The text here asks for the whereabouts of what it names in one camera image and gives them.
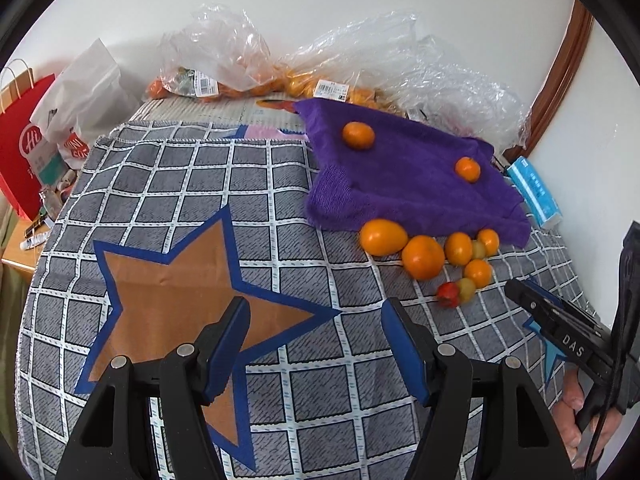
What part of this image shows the wooden nightstand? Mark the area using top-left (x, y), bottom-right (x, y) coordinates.
top-left (0, 207), bottom-right (53, 281)

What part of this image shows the grey checkered star blanket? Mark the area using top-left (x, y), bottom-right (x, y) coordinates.
top-left (15, 121), bottom-right (601, 471)

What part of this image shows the blue tissue pack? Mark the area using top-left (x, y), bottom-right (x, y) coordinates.
top-left (505, 156), bottom-right (564, 229)

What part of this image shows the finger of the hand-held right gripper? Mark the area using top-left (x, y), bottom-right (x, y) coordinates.
top-left (522, 278), bottom-right (603, 330)
top-left (504, 278), bottom-right (615, 377)

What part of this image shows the white plastic bag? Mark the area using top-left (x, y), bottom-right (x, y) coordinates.
top-left (31, 37), bottom-right (142, 172)

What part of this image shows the person's right hand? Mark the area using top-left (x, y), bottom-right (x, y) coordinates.
top-left (551, 365), bottom-right (623, 476)

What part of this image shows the red paper bag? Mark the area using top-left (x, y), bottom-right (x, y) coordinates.
top-left (0, 57), bottom-right (57, 221)

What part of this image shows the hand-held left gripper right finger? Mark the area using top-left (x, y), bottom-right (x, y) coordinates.
top-left (381, 297), bottom-right (583, 480)

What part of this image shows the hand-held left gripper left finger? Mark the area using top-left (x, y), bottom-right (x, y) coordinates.
top-left (55, 297), bottom-right (251, 480)

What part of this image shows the pile of bagged mandarins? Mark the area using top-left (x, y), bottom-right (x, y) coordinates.
top-left (146, 74), bottom-right (273, 102)
top-left (272, 71), bottom-right (396, 113)

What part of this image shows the printed cardboard sheet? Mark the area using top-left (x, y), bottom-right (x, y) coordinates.
top-left (140, 95), bottom-right (313, 133)

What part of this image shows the large round orange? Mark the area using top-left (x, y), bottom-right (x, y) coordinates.
top-left (402, 235), bottom-right (446, 281)

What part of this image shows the brown wooden door frame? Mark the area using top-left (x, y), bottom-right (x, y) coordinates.
top-left (500, 0), bottom-right (596, 162)

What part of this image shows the small orange kumquat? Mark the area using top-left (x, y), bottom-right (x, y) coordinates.
top-left (476, 228), bottom-right (500, 256)
top-left (463, 258), bottom-right (493, 288)

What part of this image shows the small mandarin orange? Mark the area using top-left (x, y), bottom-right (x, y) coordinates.
top-left (454, 157), bottom-right (482, 182)

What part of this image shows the crumpled clear plastic bag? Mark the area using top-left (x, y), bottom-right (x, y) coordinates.
top-left (395, 35), bottom-right (532, 152)

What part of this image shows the oval orange tomato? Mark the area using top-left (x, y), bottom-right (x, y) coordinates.
top-left (360, 219), bottom-right (408, 256)

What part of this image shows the red cherry tomato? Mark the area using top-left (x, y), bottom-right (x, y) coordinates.
top-left (436, 282), bottom-right (462, 308)

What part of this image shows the purple towel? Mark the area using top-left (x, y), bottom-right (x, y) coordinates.
top-left (295, 98), bottom-right (532, 250)

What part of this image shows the green white packet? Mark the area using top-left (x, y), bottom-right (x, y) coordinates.
top-left (37, 132), bottom-right (68, 187)

